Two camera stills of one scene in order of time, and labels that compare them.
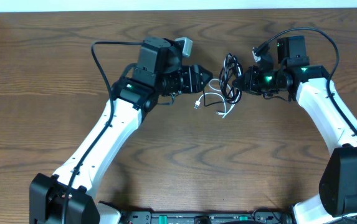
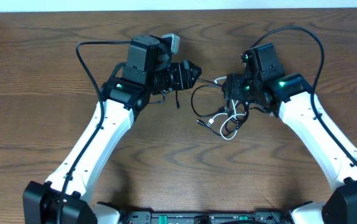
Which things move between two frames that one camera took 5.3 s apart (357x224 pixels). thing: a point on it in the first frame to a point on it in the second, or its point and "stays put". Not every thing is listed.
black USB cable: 230,76 to 237,112
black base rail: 261,216 stays put
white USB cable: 197,103 to 212,119
